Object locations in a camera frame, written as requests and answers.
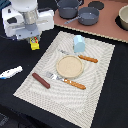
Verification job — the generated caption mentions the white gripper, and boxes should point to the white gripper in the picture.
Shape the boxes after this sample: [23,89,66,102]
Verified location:
[2,7,54,40]

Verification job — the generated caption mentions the white toy fish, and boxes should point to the white toy fish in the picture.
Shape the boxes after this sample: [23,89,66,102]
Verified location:
[0,66,23,79]

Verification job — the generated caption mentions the brown toy sausage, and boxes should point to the brown toy sausage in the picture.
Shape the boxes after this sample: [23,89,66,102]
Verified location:
[32,73,50,89]

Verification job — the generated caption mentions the yellow butter box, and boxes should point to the yellow butter box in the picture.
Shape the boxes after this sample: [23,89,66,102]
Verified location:
[30,37,39,50]

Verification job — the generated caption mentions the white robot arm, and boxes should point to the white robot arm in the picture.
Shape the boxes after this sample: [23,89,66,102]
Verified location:
[2,0,54,40]

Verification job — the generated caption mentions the grey toy pot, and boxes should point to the grey toy pot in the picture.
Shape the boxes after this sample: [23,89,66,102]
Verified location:
[55,0,83,19]

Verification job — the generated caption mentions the round wooden plate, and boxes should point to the round wooden plate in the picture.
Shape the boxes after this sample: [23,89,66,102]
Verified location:
[56,55,84,78]

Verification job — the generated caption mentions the grey toy saucepan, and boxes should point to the grey toy saucepan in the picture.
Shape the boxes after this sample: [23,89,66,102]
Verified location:
[66,7,100,26]

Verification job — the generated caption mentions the black stove burner disc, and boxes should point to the black stove burner disc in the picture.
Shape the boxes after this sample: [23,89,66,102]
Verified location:
[88,1,104,10]

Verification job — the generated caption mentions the beige bowl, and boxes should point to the beige bowl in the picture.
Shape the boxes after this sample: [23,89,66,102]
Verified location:
[119,5,128,30]

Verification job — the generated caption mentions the fork with orange handle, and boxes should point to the fork with orange handle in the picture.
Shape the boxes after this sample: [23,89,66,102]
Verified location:
[46,71,86,90]

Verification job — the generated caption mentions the knife with orange handle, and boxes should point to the knife with orange handle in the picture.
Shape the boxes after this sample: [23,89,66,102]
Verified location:
[58,49,98,63]

